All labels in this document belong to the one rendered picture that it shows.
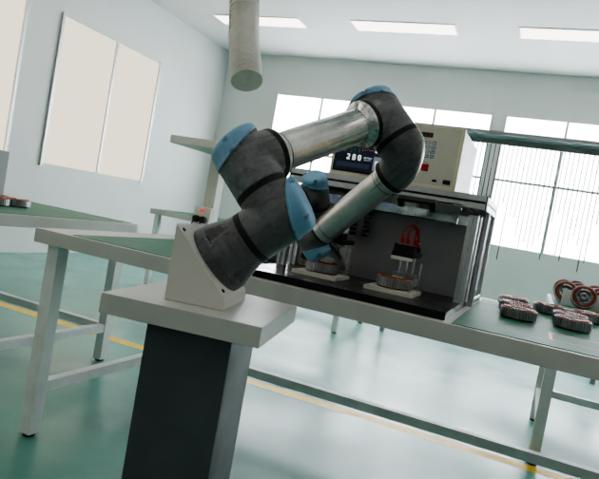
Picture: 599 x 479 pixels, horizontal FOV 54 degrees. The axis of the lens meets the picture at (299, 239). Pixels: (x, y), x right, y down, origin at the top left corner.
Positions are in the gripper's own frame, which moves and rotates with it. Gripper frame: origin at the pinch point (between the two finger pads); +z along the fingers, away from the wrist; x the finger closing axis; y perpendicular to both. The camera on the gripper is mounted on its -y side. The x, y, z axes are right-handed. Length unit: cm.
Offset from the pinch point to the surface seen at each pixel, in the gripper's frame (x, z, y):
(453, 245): -36.3, 5.4, 27.8
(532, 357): -67, -11, -25
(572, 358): -75, -13, -24
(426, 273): -29.2, 13.7, 20.5
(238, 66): 88, -13, 109
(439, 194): -31.2, -16.2, 26.9
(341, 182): 2.1, -15.6, 26.5
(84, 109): 447, 164, 321
